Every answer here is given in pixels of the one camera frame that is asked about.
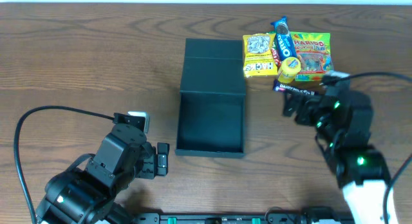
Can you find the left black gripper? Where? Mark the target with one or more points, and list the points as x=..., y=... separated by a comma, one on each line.
x=152, y=160

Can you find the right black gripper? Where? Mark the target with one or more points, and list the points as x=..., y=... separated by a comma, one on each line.
x=302, y=105

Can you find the green Haribo gummy bag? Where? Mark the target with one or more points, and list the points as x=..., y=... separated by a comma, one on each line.
x=314, y=52

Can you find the yellow round candy tub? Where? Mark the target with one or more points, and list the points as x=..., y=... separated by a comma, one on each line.
x=289, y=68

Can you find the black gift box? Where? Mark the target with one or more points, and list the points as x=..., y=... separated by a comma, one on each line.
x=212, y=100

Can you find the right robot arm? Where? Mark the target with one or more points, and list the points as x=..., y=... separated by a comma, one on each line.
x=363, y=177

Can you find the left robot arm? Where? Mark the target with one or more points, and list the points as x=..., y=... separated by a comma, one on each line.
x=85, y=192

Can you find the red striped candy pack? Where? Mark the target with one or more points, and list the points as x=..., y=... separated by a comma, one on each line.
x=274, y=51

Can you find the blue Oreo cookie pack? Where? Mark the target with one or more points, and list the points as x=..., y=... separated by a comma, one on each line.
x=284, y=42

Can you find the purple Dairy Milk bar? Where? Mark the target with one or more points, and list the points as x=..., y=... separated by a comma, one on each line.
x=286, y=88

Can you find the yellow Hacks candy bag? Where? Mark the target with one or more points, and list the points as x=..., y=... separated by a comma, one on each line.
x=258, y=55

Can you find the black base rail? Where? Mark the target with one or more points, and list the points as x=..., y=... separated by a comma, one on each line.
x=274, y=215

